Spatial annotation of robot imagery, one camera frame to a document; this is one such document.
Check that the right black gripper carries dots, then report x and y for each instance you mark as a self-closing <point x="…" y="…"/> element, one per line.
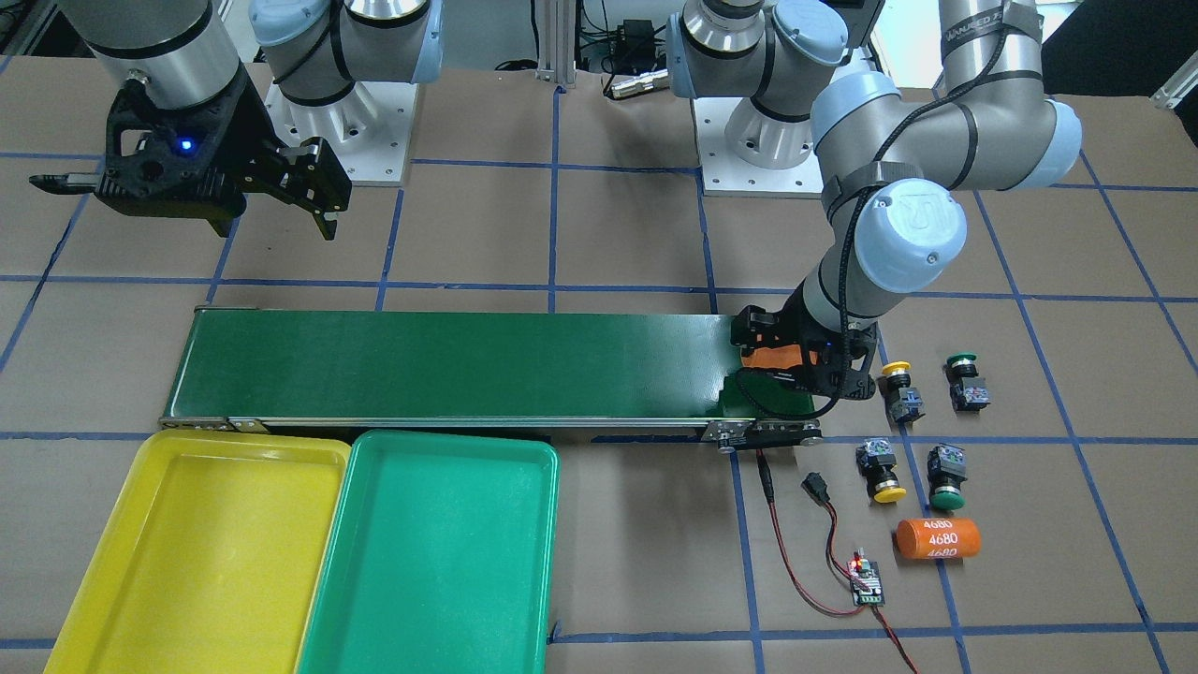
<point x="245" y="140"/>

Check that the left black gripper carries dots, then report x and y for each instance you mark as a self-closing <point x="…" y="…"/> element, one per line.
<point x="754" y="326"/>

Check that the orange cylinder plain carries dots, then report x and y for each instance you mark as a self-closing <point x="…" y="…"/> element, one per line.
<point x="775" y="358"/>

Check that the yellow push button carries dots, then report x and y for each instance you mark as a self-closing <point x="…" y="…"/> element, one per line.
<point x="875" y="460"/>
<point x="904" y="403"/>

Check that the green push button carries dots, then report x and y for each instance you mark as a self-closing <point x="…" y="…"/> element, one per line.
<point x="967" y="388"/>
<point x="947" y="470"/>

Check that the orange cylinder with 4680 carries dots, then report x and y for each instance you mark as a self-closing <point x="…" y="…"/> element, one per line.
<point x="937" y="538"/>

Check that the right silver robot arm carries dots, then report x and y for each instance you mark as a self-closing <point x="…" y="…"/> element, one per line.
<point x="317" y="50"/>

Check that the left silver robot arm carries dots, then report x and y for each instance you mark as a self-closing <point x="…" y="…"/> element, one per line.
<point x="889" y="166"/>

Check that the green conveyor belt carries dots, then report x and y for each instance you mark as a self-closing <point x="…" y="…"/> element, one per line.
<point x="265" y="370"/>

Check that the small controller circuit board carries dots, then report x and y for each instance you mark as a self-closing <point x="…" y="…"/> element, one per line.
<point x="865" y="583"/>

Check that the yellow plastic tray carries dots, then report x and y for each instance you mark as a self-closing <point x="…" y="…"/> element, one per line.
<point x="209" y="560"/>

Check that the green plastic tray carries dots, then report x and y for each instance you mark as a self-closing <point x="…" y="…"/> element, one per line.
<point x="440" y="559"/>

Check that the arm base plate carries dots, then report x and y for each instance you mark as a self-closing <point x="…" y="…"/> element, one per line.
<point x="745" y="153"/>
<point x="370" y="130"/>

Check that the aluminium frame post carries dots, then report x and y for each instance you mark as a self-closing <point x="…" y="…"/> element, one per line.
<point x="555" y="39"/>

